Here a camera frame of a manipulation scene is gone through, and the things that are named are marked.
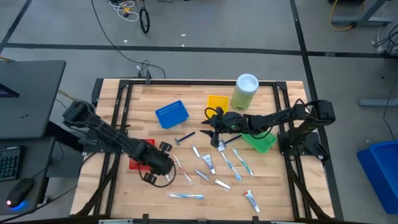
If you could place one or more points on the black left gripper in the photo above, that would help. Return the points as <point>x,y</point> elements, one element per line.
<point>168,166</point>

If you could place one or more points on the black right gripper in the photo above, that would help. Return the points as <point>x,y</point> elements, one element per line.
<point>219,129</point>

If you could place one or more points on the dark blue razor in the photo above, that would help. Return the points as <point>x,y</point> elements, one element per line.
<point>231,139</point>
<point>186,137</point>

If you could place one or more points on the white blue toothpaste tube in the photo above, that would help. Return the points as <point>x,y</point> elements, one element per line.
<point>209,162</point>

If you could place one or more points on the teal toothbrush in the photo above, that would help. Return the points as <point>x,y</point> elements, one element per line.
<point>242,160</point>

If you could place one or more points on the blue plastic basket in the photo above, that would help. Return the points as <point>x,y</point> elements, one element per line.
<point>172,114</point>

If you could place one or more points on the green plastic basket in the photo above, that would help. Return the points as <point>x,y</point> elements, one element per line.
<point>262,144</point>

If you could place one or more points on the white red toothpaste tube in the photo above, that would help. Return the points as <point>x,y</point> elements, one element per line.
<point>251,200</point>

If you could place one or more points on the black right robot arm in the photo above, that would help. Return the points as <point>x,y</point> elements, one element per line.
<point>273,119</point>

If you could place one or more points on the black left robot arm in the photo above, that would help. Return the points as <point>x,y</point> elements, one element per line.
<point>102,130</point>

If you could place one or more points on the red plastic basket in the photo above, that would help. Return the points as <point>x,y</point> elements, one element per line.
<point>134,165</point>

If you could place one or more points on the red toothbrush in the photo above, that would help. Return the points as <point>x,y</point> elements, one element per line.
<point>182,168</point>

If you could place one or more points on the yellow plastic basket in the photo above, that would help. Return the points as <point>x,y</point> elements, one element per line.
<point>217,101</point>

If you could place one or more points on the green wipes canister white lid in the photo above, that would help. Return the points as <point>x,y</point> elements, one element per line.
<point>244,93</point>

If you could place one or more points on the blue white wrapped toothbrush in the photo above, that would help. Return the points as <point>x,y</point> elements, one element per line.
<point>186,196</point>

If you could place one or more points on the black control box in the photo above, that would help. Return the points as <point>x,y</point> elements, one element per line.
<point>97,91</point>

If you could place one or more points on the black computer mouse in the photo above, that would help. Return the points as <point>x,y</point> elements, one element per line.
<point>20,191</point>

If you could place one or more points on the black desk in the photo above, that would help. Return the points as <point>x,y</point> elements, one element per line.
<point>31,93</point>

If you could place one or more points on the black keyboard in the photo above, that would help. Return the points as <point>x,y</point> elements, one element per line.
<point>9,163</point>

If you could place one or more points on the gray desk foot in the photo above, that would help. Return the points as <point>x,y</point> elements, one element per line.
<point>379,102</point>

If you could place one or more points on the black monitor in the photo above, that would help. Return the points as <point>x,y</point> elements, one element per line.
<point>7,91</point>

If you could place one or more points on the blue plastic bin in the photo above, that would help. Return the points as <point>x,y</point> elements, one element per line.
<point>382,174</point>

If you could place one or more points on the gray desk leg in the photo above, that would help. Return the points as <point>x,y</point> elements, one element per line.
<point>362,20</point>

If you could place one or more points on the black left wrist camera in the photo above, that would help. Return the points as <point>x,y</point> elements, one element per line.
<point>157,160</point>

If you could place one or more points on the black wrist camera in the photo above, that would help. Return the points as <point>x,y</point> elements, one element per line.
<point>157,160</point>
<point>233,121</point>

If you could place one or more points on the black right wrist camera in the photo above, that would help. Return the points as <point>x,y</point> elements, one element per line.
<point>233,121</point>

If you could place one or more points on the black aluminium table frame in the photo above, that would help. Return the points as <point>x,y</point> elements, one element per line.
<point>202,82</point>

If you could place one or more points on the silver metal bracket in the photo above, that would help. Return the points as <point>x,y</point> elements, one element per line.
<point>115,221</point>

